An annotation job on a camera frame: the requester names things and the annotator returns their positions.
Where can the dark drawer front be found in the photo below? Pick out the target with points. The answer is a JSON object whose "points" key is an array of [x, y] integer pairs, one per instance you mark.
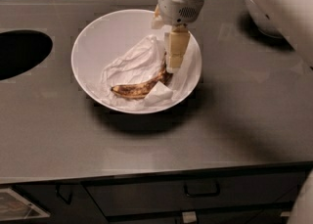
{"points": [[157, 197]]}

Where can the black left cabinet handle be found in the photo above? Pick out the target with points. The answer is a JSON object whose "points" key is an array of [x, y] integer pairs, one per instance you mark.
{"points": [[64, 193]]}

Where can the black drawer handle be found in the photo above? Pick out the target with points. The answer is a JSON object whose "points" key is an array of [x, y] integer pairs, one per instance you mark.
{"points": [[202, 190]]}

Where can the large white bowl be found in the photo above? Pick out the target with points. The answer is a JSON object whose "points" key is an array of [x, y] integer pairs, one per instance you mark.
{"points": [[105, 39]]}

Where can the white drawer label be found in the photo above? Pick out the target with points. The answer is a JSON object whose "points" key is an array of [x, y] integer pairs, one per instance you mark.
{"points": [[189, 217]]}

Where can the small white right label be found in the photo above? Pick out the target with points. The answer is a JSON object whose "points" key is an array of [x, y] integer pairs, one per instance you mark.
{"points": [[285, 214]]}

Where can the silver grey gripper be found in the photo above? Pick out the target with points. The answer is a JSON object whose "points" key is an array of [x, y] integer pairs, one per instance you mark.
{"points": [[177, 9]]}

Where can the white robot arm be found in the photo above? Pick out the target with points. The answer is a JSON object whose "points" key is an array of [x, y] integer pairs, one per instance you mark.
{"points": [[292, 18]]}

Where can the brown spotted banana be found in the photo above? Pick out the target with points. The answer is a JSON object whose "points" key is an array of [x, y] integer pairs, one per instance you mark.
{"points": [[141, 90]]}

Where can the framed glass panel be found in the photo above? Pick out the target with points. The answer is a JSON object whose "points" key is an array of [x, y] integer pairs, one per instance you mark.
{"points": [[14, 206]]}

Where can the crumpled white paper in bowl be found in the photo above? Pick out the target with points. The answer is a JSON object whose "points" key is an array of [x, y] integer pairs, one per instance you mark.
{"points": [[141, 63]]}

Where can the dark round counter hole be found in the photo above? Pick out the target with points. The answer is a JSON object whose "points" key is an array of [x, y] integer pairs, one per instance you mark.
{"points": [[22, 50]]}

